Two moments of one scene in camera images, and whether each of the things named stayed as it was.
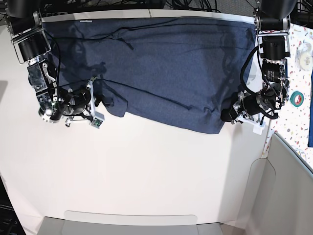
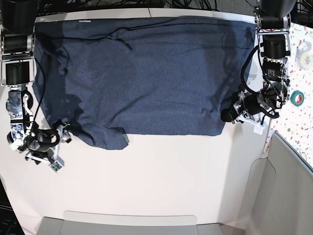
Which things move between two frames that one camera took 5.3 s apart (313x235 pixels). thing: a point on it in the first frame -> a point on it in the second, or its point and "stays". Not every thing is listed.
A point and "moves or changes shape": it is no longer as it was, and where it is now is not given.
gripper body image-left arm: x=82 y=101 -> x=42 y=144
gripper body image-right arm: x=244 y=108 stays
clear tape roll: x=303 y=59 stays
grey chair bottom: x=82 y=223 stays
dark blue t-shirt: x=179 y=73 moves or changes shape
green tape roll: x=300 y=100 stays
